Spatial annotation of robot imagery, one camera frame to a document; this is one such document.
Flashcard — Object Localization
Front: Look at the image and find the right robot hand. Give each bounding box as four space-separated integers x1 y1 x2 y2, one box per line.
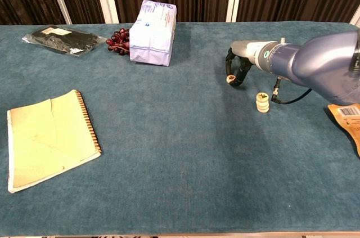
224 40 267 89

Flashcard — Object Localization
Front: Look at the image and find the white tissue pack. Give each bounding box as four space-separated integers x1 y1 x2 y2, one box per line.
128 0 178 67

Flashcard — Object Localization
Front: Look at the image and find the brown snack pouch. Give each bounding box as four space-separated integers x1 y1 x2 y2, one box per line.
327 103 360 160

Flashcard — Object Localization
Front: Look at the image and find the dark red grape bunch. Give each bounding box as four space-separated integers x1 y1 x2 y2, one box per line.
106 28 132 56

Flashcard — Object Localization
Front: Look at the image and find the teal table cloth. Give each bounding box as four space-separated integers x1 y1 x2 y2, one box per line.
0 21 360 236

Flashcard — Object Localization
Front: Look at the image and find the black item in clear bag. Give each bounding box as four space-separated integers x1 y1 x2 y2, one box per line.
21 25 107 57

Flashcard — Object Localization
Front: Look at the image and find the yellow spiral notebook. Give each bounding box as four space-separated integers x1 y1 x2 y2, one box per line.
7 89 102 194

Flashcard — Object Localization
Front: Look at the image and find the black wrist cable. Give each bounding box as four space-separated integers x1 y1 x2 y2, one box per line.
270 77 312 105

